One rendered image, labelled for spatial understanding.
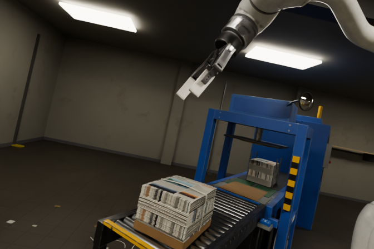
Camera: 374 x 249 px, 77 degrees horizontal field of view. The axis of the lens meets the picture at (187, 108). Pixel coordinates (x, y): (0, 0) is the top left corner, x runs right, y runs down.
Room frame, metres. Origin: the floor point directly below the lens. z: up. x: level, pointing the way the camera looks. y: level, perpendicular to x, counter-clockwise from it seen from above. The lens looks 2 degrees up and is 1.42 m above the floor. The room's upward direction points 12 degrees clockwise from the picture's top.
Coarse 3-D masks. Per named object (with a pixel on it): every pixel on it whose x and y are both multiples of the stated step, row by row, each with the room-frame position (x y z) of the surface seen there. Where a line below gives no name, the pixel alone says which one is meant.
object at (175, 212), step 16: (144, 192) 1.20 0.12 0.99; (160, 192) 1.16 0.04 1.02; (176, 192) 1.18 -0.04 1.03; (192, 192) 1.24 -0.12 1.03; (144, 208) 1.18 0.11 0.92; (160, 208) 1.14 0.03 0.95; (176, 208) 1.11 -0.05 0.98; (192, 208) 1.11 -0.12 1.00; (160, 224) 1.14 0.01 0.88; (176, 224) 1.10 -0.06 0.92; (192, 224) 1.13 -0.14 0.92
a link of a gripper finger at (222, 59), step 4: (228, 44) 0.59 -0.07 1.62; (224, 48) 0.59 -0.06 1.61; (228, 48) 0.59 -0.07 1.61; (224, 52) 0.58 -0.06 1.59; (228, 52) 0.58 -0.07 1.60; (232, 52) 0.59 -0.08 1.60; (220, 56) 0.56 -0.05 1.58; (224, 56) 0.57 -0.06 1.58; (228, 56) 0.58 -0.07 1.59; (216, 60) 0.56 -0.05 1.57; (220, 60) 0.56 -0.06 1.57; (224, 60) 0.57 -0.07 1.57; (228, 60) 0.57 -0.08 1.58; (216, 64) 0.55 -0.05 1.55; (220, 64) 0.55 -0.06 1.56; (224, 64) 0.56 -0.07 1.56
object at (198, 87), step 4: (204, 72) 0.57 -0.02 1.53; (200, 76) 0.57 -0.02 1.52; (196, 80) 0.57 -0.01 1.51; (200, 80) 0.57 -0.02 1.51; (212, 80) 0.58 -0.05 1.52; (196, 84) 0.56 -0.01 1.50; (200, 84) 0.57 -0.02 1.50; (204, 84) 0.57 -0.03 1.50; (208, 84) 0.57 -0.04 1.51; (192, 88) 0.56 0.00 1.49; (196, 88) 0.56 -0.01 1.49; (200, 88) 0.57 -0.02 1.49; (204, 88) 0.57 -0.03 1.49; (192, 92) 0.56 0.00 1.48; (196, 92) 0.56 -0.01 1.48; (200, 92) 0.57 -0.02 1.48; (196, 96) 0.57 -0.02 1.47
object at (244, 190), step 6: (222, 186) 2.35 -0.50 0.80; (228, 186) 2.40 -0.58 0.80; (234, 186) 2.45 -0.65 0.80; (240, 186) 2.51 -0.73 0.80; (246, 186) 2.56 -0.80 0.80; (234, 192) 2.23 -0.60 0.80; (240, 192) 2.27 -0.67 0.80; (246, 192) 2.31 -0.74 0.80; (252, 192) 2.36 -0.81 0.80; (258, 192) 2.41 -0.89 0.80; (264, 192) 2.46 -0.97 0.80; (252, 198) 2.15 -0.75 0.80; (258, 198) 2.19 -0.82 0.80
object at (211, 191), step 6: (174, 180) 1.40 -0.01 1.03; (180, 180) 1.42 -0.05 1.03; (186, 180) 1.45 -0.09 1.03; (192, 180) 1.47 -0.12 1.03; (186, 186) 1.33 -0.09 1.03; (192, 186) 1.35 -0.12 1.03; (198, 186) 1.37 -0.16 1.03; (204, 186) 1.39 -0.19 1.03; (210, 186) 1.42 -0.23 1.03; (204, 192) 1.29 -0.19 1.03; (210, 192) 1.33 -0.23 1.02; (210, 198) 1.35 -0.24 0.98; (210, 204) 1.35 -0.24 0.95; (210, 210) 1.36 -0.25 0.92; (204, 216) 1.28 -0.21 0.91; (210, 216) 1.39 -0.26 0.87; (204, 222) 1.30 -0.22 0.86
